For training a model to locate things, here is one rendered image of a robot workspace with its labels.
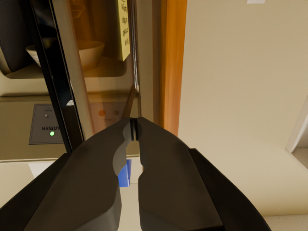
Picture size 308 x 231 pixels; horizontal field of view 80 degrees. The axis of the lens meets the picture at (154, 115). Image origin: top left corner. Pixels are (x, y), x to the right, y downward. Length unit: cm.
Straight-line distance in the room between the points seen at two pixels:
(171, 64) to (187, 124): 71
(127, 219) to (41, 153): 44
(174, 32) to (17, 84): 36
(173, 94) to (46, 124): 27
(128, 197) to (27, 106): 40
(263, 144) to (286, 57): 50
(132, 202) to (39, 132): 39
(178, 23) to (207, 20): 56
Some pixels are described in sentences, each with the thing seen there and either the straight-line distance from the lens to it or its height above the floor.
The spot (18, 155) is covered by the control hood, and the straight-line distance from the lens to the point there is 46.
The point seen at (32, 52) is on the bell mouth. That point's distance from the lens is 50.
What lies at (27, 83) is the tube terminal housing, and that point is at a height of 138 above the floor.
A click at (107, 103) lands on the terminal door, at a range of 16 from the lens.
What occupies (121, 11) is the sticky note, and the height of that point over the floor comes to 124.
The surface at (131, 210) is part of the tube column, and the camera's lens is 72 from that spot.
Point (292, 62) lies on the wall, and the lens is 110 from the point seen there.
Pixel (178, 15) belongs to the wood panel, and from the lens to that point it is 32.
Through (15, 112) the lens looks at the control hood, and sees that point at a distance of 49.
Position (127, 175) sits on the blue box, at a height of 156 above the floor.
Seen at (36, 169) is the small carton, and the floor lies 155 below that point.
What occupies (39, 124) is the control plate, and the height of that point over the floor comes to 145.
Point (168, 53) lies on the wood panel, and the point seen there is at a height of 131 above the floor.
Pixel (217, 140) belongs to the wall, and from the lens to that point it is 113.
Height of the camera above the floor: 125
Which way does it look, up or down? 29 degrees up
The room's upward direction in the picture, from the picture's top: 180 degrees clockwise
